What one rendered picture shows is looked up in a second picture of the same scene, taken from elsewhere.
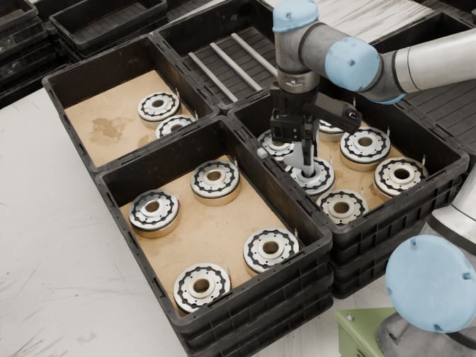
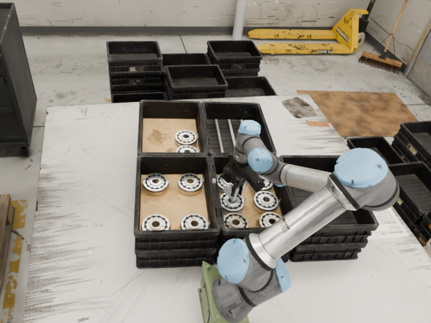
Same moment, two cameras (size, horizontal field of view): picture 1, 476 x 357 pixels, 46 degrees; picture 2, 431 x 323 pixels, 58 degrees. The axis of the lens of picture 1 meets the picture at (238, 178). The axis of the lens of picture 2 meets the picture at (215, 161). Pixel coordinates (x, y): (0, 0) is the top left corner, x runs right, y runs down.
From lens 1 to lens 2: 0.47 m
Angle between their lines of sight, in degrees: 8
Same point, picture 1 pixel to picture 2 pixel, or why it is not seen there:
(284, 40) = (240, 136)
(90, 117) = (152, 127)
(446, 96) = not seen: hidden behind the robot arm
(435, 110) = not seen: hidden behind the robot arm
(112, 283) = (122, 207)
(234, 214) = (189, 202)
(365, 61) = (264, 161)
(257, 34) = not seen: hidden behind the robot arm
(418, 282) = (228, 256)
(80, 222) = (124, 173)
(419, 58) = (292, 172)
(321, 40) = (252, 144)
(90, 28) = (184, 80)
